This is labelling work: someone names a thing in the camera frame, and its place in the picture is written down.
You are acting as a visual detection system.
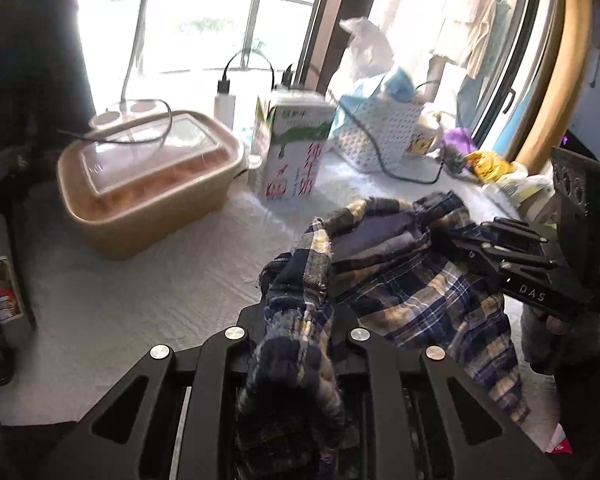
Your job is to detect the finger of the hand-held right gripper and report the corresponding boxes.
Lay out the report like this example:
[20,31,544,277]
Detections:
[481,217,559,254]
[430,227,559,289]

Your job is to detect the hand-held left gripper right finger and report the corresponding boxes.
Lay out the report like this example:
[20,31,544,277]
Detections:
[329,304,562,480]

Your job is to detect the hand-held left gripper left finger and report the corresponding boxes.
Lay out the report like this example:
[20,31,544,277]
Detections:
[45,304,267,480]

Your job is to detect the plaid pants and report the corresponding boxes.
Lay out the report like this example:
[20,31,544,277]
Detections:
[235,191,531,480]

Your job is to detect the person's right hand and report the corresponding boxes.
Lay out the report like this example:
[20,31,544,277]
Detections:
[522,305,600,376]

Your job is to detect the clear plastic bag yellow item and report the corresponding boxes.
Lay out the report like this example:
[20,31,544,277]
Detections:
[462,149,556,221]

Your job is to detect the white table cover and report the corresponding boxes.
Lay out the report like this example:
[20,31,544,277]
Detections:
[0,155,562,442]

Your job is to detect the purple cloth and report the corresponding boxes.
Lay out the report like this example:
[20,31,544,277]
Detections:
[442,126,474,154]

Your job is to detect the white bear print mug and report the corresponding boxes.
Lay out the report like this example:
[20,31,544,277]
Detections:
[407,110,444,157]

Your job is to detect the white perforated basket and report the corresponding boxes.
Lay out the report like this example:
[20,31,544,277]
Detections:
[330,92,426,172]

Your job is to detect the tan food container clear lid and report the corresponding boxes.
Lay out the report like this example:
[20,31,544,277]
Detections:
[56,110,247,261]

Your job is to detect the blue cloth item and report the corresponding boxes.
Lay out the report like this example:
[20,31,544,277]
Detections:
[375,67,421,104]

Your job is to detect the red packet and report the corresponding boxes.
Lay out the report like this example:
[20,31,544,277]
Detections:
[547,425,574,456]

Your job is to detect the green white milk carton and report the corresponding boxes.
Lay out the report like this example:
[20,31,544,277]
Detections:
[250,91,337,201]

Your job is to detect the hanging laundry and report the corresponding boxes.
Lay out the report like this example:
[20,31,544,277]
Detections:
[427,0,514,81]

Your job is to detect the bottle with red label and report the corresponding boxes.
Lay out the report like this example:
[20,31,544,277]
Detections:
[0,212,37,346]

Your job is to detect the white tissue bag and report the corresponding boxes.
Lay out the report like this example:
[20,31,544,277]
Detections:
[339,16,397,91]

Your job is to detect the white power bank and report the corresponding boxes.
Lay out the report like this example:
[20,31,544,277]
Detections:
[215,92,237,134]

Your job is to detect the white desk lamp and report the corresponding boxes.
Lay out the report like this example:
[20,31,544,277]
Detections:
[90,0,174,132]

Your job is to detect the balcony railing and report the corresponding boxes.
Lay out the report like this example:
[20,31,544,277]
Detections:
[110,0,316,74]

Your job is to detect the dark curtain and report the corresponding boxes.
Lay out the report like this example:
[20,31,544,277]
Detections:
[0,0,97,128]

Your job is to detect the black cable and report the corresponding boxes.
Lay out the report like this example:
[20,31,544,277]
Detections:
[327,89,454,186]
[218,49,296,94]
[57,100,174,147]

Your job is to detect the wooden window frame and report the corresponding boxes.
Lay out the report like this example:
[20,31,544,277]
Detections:
[500,0,600,162]

